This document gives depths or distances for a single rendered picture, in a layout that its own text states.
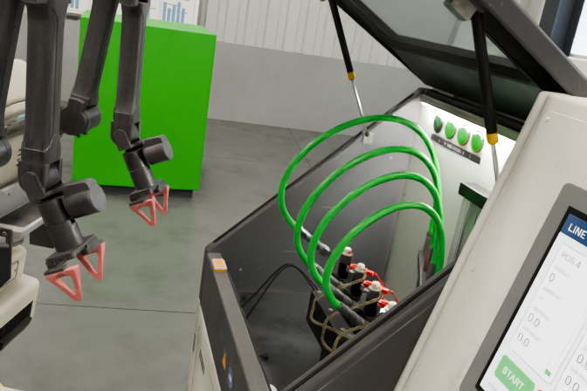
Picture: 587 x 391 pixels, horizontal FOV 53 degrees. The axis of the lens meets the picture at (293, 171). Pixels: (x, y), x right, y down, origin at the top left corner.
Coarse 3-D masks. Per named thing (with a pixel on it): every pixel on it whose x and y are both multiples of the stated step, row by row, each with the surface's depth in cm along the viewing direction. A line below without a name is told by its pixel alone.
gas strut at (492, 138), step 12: (480, 12) 86; (480, 24) 86; (480, 36) 87; (480, 48) 88; (480, 60) 89; (480, 72) 90; (480, 84) 91; (492, 96) 91; (492, 108) 92; (492, 120) 93; (492, 132) 94; (492, 144) 95; (492, 156) 97
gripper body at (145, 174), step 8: (144, 168) 158; (136, 176) 157; (144, 176) 158; (152, 176) 160; (136, 184) 158; (144, 184) 158; (152, 184) 159; (136, 192) 156; (144, 192) 156; (152, 192) 156
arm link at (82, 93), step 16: (96, 0) 146; (112, 0) 146; (96, 16) 148; (112, 16) 149; (96, 32) 149; (96, 48) 150; (80, 64) 151; (96, 64) 151; (80, 80) 152; (96, 80) 153; (80, 96) 153; (96, 96) 156; (64, 112) 153; (80, 112) 152; (64, 128) 154; (80, 128) 153
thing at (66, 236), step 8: (64, 224) 116; (72, 224) 117; (48, 232) 117; (56, 232) 116; (64, 232) 116; (72, 232) 117; (80, 232) 119; (56, 240) 116; (64, 240) 116; (72, 240) 117; (80, 240) 118; (88, 240) 120; (56, 248) 117; (64, 248) 117; (72, 248) 117; (80, 248) 117; (56, 256) 115; (64, 256) 114; (72, 256) 114; (48, 264) 115
